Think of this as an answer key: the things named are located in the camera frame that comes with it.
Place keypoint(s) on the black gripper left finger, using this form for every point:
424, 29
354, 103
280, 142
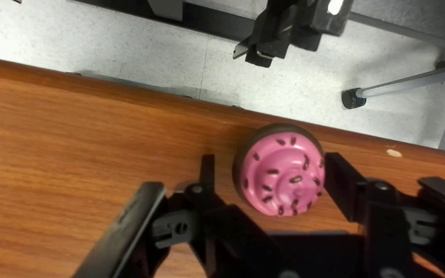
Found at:
208, 225

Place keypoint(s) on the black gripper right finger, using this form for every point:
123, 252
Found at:
387, 221

